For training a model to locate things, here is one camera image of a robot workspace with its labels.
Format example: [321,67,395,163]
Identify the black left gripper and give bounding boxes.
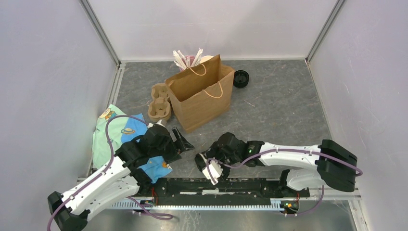
[150,127,194,164]

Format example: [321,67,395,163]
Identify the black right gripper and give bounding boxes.
[203,142,241,182]

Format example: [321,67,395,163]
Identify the brown cardboard cup carriers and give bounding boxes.
[147,83,172,122]

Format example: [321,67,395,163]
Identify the brown paper takeout bag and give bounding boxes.
[165,54,235,133]

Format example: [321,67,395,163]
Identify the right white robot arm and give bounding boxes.
[194,132,363,196]

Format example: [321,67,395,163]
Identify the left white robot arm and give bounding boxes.
[47,123,194,231]

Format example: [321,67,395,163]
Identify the blue patterned cloth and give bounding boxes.
[120,114,173,184]

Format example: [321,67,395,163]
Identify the stack of black lids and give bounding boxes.
[233,70,249,88]

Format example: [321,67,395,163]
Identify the green patterned cloth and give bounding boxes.
[92,104,147,169]

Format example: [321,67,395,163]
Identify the wooden stirrers in wrappers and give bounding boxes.
[172,49,204,71]

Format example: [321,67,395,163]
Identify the pink metal utensil cup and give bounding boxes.
[179,55,195,72]

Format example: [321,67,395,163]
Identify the stack of paper cups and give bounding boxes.
[200,55,213,63]

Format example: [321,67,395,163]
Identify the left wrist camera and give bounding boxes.
[155,119,167,128]

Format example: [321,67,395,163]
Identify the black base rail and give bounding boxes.
[135,178,310,206]

